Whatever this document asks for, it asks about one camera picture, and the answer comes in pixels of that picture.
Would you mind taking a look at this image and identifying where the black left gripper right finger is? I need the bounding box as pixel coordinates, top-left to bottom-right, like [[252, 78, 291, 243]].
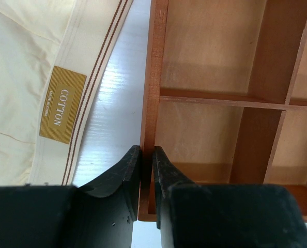
[[152, 147, 307, 247]]

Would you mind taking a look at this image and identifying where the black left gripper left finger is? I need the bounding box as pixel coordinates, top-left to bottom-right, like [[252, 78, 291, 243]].
[[0, 146, 141, 247]]

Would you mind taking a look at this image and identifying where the orange compartment tray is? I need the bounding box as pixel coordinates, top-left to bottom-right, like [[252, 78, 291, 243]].
[[138, 1, 307, 221]]

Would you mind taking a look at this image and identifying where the peach underwear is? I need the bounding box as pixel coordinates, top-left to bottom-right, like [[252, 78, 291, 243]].
[[0, 1, 132, 186]]

